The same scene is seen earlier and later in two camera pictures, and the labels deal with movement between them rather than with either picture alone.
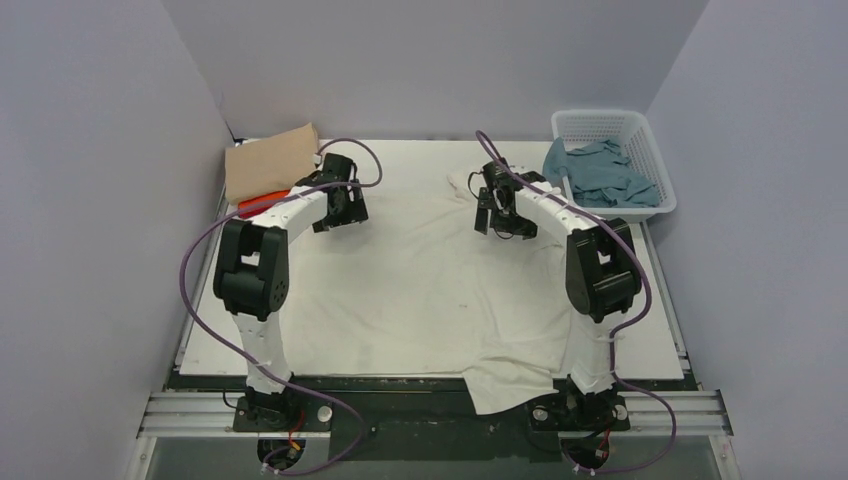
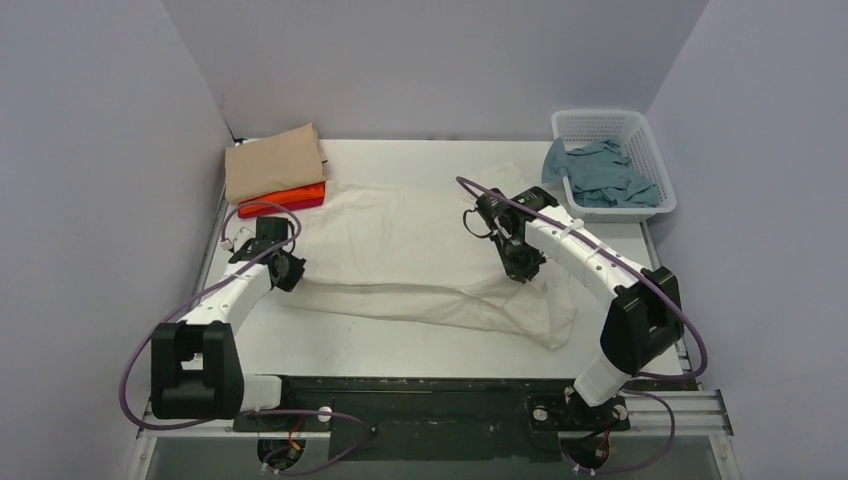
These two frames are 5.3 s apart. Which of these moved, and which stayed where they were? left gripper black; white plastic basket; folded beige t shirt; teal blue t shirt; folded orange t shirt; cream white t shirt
Moved: left gripper black; cream white t shirt
Stayed: folded beige t shirt; teal blue t shirt; folded orange t shirt; white plastic basket
